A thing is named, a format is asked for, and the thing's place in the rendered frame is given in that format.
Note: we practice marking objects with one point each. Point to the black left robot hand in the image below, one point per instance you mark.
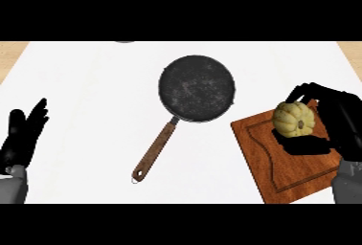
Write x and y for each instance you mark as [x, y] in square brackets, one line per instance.
[17, 143]

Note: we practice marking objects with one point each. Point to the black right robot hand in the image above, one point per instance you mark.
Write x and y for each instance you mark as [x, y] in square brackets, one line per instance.
[345, 121]

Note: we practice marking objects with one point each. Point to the pale yellow squash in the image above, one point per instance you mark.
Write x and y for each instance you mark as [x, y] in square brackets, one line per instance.
[292, 119]

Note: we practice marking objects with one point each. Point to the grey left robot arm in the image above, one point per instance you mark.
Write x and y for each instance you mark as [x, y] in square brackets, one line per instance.
[13, 186]

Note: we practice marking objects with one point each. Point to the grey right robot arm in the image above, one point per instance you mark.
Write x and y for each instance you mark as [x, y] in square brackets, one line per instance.
[347, 183]

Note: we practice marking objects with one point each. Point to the brown wooden cutting board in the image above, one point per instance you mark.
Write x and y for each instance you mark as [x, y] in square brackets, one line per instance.
[282, 166]

